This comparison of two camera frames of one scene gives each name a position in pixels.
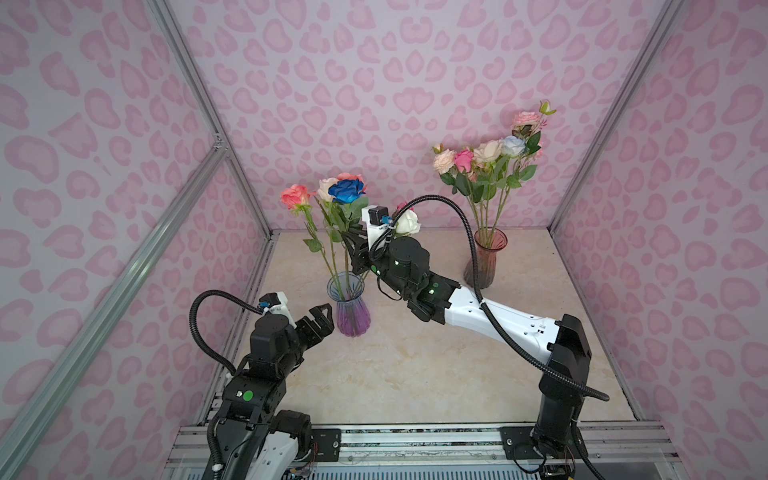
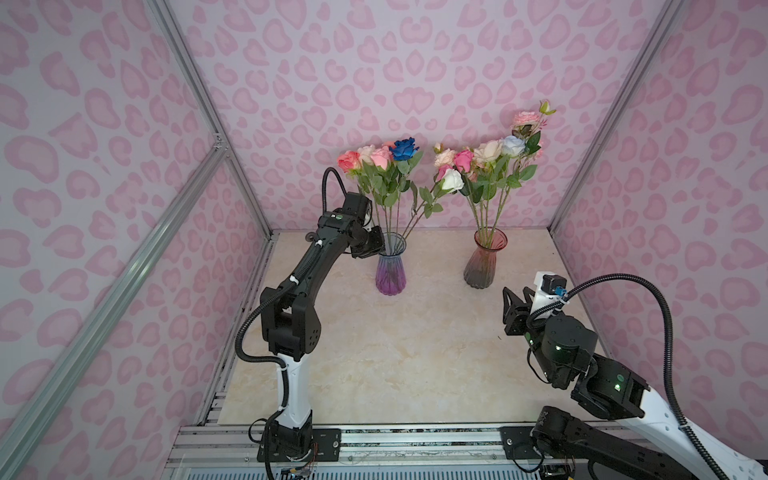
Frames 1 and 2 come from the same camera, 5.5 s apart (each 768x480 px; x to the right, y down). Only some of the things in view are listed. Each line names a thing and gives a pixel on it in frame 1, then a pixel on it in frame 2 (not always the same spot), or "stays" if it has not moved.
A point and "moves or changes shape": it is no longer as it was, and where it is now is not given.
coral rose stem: [295, 198] to [349, 162]
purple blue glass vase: [346, 288] moves or changes shape
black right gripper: [360, 256] to [517, 312]
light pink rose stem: [534, 119] stays
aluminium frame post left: [204, 99] stays
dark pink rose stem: [464, 161] stays
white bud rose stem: [407, 223] to [452, 181]
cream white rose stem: [487, 152] stays
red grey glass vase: [488, 241] stays
